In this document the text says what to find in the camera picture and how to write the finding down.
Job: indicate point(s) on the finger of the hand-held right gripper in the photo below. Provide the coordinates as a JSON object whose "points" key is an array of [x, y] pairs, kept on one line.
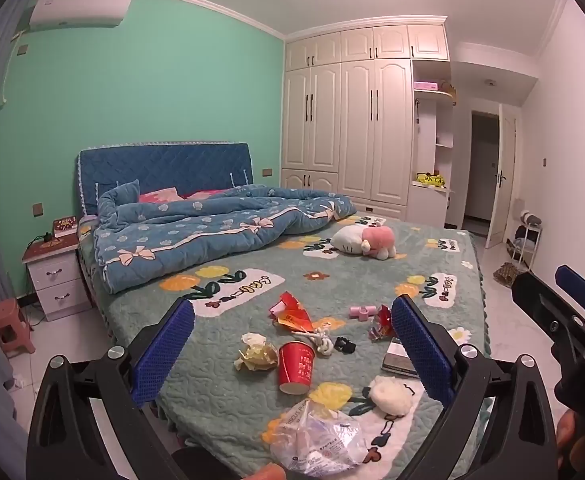
{"points": [[547, 305], [579, 287]]}

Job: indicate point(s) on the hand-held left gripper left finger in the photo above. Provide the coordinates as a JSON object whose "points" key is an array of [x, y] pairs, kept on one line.
{"points": [[165, 350]]}

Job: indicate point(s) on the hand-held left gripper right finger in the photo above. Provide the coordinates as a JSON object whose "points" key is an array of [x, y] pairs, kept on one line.
{"points": [[420, 345]]}

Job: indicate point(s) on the white and blue medicine box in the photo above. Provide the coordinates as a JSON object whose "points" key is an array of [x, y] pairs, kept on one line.
{"points": [[395, 360]]}

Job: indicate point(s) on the person's right hand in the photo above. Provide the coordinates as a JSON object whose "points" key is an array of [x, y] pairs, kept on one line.
{"points": [[571, 430]]}

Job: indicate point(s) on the red snack packet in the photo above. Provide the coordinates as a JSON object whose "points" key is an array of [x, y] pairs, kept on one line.
{"points": [[382, 325]]}

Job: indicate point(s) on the brown woven basket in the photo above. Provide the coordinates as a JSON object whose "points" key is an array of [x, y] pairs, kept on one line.
{"points": [[507, 275]]}

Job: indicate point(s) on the white fluffy pad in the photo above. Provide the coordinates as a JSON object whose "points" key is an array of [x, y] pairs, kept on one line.
{"points": [[390, 395]]}

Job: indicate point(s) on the pink plastic connector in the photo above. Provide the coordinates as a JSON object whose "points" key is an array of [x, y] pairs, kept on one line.
{"points": [[362, 313]]}

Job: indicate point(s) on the white storage rack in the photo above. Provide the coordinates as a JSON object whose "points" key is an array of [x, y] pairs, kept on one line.
{"points": [[524, 240]]}

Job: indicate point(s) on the green floral bedspread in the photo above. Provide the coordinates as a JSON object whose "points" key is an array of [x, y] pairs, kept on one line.
{"points": [[252, 320]]}

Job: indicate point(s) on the crumpled yellow paper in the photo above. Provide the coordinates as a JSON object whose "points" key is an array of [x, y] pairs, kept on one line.
{"points": [[257, 355]]}

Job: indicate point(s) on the pink and white plush toy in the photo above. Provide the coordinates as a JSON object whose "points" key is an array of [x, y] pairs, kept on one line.
{"points": [[367, 242]]}

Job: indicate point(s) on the blue floral quilt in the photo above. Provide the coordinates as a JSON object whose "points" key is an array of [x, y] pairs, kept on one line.
{"points": [[197, 235]]}

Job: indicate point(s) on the red paper cup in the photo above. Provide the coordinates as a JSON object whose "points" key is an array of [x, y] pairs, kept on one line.
{"points": [[297, 367]]}

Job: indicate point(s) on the white nightstand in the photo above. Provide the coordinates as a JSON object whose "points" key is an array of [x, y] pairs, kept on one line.
{"points": [[55, 285]]}

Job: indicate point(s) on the red paper wrapper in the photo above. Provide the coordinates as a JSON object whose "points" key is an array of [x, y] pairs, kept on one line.
{"points": [[295, 317]]}

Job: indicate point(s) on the white door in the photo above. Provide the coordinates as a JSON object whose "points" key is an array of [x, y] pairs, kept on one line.
{"points": [[502, 185]]}

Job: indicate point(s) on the clear plastic bag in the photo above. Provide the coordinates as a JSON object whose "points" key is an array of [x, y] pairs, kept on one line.
{"points": [[317, 442]]}

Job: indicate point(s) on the pink pillow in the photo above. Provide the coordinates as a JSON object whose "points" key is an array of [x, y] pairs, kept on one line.
{"points": [[160, 195]]}

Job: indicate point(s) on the red box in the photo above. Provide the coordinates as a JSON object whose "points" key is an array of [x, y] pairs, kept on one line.
{"points": [[65, 226]]}

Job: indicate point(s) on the pink plastic stool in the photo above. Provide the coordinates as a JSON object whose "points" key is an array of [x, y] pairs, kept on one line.
{"points": [[7, 312]]}

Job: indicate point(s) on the black charger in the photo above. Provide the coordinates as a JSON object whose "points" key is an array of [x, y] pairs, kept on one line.
{"points": [[46, 237]]}

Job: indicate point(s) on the yellow bag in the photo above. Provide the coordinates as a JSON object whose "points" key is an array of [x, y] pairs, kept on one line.
{"points": [[430, 180]]}

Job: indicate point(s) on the blue quilted headboard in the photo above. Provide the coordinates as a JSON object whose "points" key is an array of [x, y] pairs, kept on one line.
{"points": [[162, 165]]}

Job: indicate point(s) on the cream wardrobe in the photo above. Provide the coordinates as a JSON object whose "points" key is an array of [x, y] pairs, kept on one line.
{"points": [[357, 135]]}

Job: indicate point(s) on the wicker basket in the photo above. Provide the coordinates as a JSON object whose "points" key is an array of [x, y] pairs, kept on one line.
{"points": [[448, 91]]}

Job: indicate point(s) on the pink box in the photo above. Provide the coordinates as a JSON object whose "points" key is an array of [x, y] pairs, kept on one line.
{"points": [[426, 85]]}

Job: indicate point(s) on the white air conditioner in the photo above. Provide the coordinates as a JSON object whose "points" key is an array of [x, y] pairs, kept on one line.
{"points": [[82, 10]]}

